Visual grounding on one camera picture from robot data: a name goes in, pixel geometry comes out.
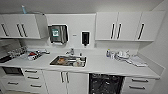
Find steel paper towel dispenser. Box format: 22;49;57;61
47;23;70;45

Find brown bowl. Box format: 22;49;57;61
56;56;67;65

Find white folded towel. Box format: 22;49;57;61
127;55;148;68

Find white cup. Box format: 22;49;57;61
73;57;85;67

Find white drawer unit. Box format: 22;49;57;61
21;67;47;94
121;76;157;94

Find stack of white plates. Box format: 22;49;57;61
114;50;131;63

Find white wall cabinet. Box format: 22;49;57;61
95;10;167;43
0;12;48;41

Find steel dishwasher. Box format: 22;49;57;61
88;72;125;94

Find wide white drawer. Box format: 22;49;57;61
0;76;27;94

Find blue spray bottle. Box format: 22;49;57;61
20;4;27;15

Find black soap dispenser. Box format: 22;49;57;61
80;30;91;47

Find chrome faucet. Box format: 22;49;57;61
65;48;75;57

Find dish rack with dishes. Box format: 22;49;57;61
26;48;51;62

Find white two-door base cabinet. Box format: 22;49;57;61
42;69;91;94

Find clear drinking glass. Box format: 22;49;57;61
110;51;116;60

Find blue dish soap bottle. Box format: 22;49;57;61
105;48;112;59

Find built-in black microwave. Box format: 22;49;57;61
0;65;25;79

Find steel sink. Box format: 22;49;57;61
48;54;89;69

